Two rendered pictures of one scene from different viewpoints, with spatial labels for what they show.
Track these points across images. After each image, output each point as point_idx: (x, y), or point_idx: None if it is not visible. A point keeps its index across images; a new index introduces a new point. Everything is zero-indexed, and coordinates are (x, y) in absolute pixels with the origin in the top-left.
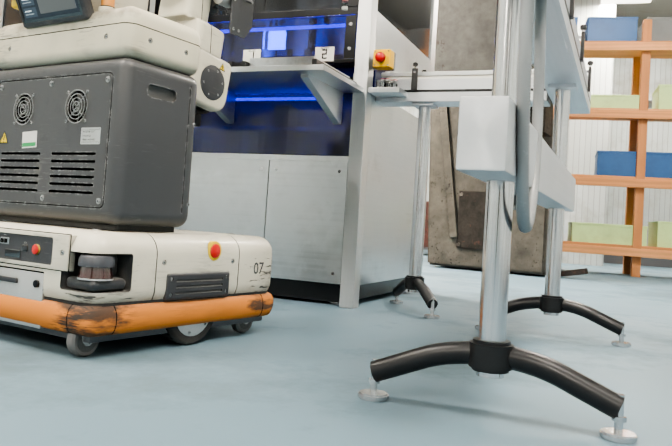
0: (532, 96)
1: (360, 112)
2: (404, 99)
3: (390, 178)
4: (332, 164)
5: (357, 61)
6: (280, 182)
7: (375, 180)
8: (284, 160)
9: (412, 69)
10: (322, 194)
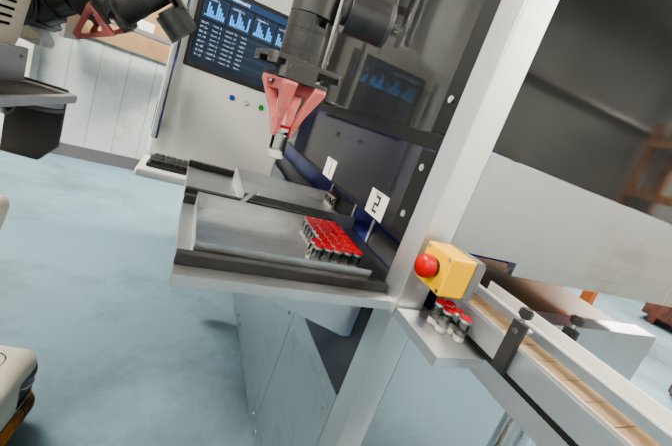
0: None
1: (372, 342)
2: (474, 369)
3: (465, 432)
4: (322, 385)
5: (403, 245)
6: (290, 347)
7: (398, 445)
8: (301, 323)
9: (513, 320)
10: (302, 413)
